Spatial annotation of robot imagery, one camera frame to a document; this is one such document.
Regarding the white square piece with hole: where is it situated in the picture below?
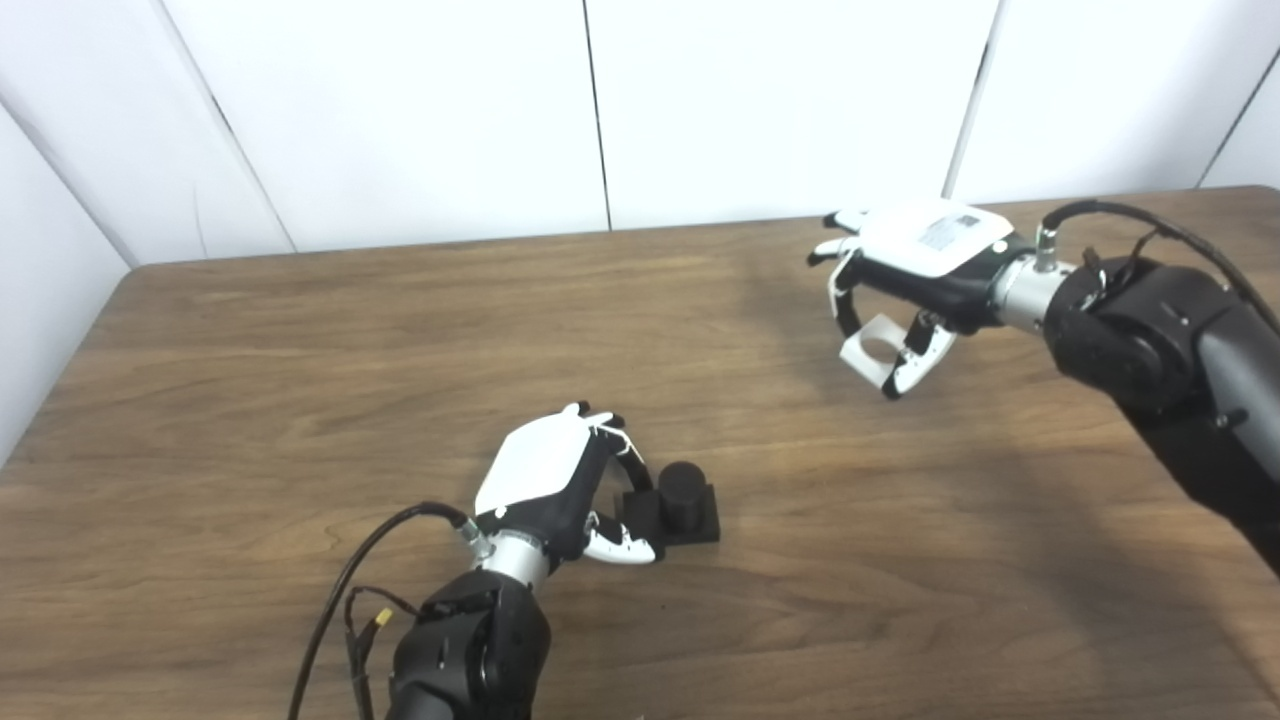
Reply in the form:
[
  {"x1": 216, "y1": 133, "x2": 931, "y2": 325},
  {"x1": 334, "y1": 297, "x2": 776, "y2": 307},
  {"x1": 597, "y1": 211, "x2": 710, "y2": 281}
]
[{"x1": 839, "y1": 314, "x2": 917, "y2": 389}]

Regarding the thin wire with yellow connector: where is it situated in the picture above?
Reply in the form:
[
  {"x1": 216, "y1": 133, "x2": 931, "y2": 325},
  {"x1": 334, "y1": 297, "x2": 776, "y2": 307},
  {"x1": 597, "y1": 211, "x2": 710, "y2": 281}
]
[{"x1": 343, "y1": 586, "x2": 421, "y2": 720}]

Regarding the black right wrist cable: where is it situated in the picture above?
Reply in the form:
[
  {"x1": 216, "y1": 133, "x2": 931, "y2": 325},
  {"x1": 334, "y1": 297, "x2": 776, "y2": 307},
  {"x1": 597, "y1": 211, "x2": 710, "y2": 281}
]
[{"x1": 1035, "y1": 201, "x2": 1280, "y2": 336}]

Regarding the black and white right hand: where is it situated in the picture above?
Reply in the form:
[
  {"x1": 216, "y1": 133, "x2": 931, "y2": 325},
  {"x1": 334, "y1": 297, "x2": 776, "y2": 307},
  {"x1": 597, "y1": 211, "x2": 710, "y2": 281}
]
[{"x1": 807, "y1": 199, "x2": 1031, "y2": 401}]

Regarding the black peg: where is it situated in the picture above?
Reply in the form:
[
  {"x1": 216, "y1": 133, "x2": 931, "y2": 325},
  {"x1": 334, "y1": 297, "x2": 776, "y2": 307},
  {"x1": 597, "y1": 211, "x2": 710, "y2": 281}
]
[{"x1": 620, "y1": 461, "x2": 721, "y2": 547}]

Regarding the thin black right wrist wire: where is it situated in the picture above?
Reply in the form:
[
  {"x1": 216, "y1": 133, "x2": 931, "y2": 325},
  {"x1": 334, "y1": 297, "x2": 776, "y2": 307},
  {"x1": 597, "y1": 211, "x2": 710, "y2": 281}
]
[{"x1": 1080, "y1": 230, "x2": 1163, "y2": 293}]

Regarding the black and white left hand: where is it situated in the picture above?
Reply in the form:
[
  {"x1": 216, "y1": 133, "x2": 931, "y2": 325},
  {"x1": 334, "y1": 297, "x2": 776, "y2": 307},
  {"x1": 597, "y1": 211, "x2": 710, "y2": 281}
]
[{"x1": 474, "y1": 402, "x2": 659, "y2": 566}]

